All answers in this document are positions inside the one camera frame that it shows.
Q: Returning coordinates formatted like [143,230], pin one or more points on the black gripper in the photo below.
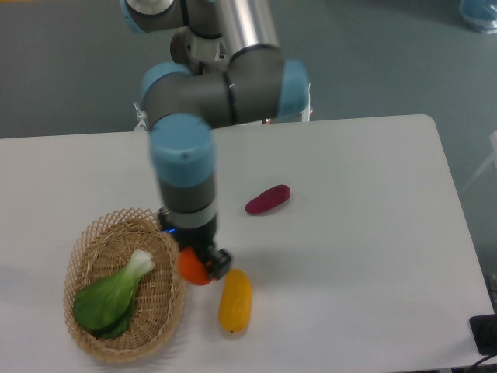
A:
[216,262]

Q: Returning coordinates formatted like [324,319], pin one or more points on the orange fruit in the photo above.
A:
[191,269]

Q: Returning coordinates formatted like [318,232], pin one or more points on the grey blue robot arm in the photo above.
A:
[227,68]

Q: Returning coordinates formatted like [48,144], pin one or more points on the woven wicker basket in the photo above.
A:
[104,248]

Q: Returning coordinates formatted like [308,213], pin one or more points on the yellow mango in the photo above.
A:
[235,307]

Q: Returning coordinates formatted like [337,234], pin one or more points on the purple sweet potato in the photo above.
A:
[269,199]

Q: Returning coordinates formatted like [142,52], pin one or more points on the green bok choy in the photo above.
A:
[105,308]

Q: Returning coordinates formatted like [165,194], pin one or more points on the black device at table edge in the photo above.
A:
[483,328]

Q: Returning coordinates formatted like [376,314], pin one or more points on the blue plastic bag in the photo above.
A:
[479,14]

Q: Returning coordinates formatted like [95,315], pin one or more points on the white frame at right edge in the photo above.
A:
[487,167]

